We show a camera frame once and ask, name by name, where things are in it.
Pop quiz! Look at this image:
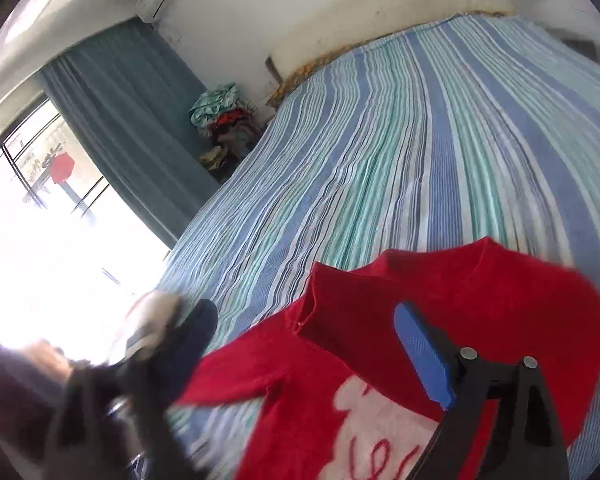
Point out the red knit sweater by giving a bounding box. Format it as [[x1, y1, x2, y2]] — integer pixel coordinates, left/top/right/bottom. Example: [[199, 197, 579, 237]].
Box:
[[180, 238, 600, 479]]

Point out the pile of colourful clothes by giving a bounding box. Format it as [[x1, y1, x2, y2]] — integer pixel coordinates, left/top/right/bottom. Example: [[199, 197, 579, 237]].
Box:
[[188, 82, 261, 183]]

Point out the teal window curtain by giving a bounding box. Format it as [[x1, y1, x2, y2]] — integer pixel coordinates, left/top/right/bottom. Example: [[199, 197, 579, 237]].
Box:
[[36, 18, 219, 247]]

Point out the striped blue green bedspread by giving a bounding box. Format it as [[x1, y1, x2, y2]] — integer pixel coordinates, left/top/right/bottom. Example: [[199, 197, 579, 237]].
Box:
[[156, 12, 600, 480]]

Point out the cream padded headboard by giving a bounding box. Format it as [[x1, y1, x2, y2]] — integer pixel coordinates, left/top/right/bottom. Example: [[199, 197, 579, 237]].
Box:
[[270, 0, 516, 77]]

